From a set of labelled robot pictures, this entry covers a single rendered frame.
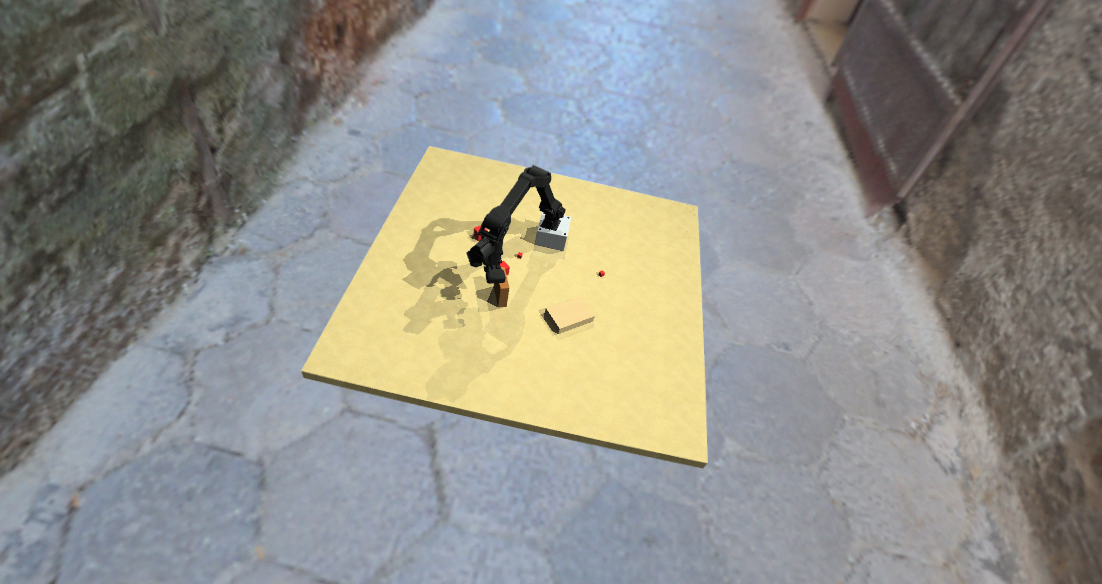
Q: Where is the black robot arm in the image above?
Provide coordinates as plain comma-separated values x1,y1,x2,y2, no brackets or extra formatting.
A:
466,165,566,268

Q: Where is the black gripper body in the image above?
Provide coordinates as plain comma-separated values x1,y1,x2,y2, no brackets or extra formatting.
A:
485,249,506,284

